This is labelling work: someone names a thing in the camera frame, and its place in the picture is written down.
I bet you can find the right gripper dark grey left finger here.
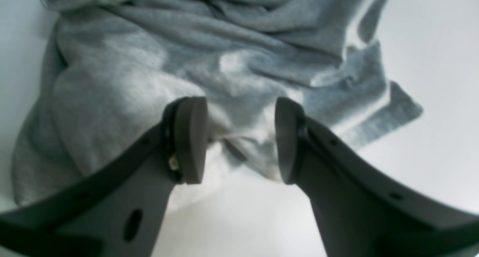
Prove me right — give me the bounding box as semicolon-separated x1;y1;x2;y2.
0;97;208;257

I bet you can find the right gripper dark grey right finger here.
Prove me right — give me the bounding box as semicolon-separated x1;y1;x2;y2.
274;97;479;257

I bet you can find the grey T-shirt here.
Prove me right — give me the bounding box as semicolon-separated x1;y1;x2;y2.
12;0;422;210

